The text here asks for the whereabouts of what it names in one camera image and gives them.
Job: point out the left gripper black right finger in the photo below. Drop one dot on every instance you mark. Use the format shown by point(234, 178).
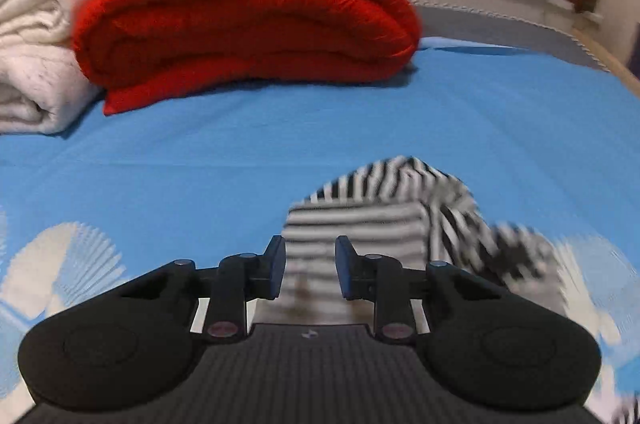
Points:
point(443, 291)

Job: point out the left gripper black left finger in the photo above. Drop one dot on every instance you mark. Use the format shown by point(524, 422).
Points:
point(178, 287)

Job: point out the black white striped garment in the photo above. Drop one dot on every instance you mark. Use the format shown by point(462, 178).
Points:
point(408, 210)

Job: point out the blue white patterned bedsheet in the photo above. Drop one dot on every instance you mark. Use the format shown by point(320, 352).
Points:
point(539, 142)

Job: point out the cream folded blanket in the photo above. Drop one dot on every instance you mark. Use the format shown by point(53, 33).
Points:
point(42, 87)

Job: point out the red folded blanket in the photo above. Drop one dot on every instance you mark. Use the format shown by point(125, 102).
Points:
point(145, 51)

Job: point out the wooden bed frame edge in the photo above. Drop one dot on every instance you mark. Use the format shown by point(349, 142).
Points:
point(608, 60)

